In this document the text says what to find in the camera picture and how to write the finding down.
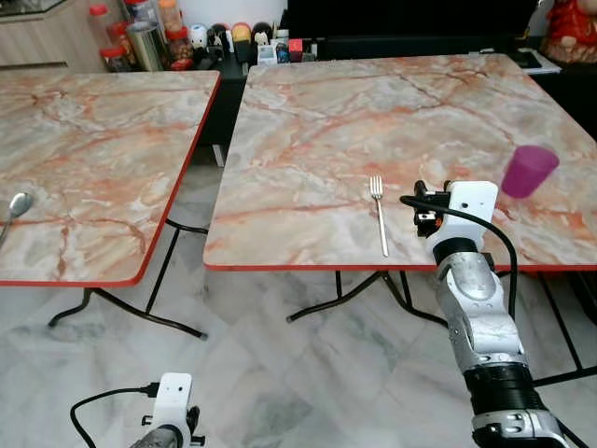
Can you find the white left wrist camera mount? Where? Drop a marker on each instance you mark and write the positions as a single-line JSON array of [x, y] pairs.
[[173, 397]]

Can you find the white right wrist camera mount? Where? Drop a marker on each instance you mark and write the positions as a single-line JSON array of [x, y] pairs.
[[469, 207]]

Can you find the silver metal fork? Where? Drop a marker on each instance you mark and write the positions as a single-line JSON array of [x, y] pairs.
[[380, 219]]

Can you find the silver metal spoon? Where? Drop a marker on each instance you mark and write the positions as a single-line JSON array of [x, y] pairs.
[[19, 203]]

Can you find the red seated figurine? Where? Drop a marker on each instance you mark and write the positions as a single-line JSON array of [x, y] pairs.
[[569, 30]]

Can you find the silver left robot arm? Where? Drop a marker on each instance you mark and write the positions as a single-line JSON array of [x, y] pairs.
[[159, 439]]

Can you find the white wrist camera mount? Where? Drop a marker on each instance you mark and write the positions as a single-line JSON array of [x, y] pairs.
[[173, 397], [469, 207]]

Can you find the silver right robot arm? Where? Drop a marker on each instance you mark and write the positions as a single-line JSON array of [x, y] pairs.
[[483, 317]]

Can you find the black TV console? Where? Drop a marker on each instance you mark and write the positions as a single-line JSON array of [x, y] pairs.
[[224, 103]]

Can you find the yellow topped small jar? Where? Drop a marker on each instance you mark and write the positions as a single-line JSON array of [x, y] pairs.
[[242, 39]]

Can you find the black phone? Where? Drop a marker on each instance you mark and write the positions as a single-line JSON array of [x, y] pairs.
[[525, 59]]

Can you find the light wooden cabinet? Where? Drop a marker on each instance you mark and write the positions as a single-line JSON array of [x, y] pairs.
[[42, 33]]

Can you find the purple plastic cup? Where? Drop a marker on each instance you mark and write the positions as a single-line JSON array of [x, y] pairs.
[[529, 172]]

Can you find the steel vacuum flask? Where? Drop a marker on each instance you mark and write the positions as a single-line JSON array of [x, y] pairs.
[[145, 47]]

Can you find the clear bottle with red cap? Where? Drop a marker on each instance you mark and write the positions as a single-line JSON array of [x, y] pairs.
[[99, 26]]

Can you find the orange capped bottle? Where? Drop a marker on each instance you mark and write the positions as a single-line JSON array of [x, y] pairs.
[[170, 19]]

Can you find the black television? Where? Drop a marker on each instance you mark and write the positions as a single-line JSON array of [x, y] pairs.
[[410, 17]]

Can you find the small white figurine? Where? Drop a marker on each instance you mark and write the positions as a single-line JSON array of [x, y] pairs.
[[198, 35]]

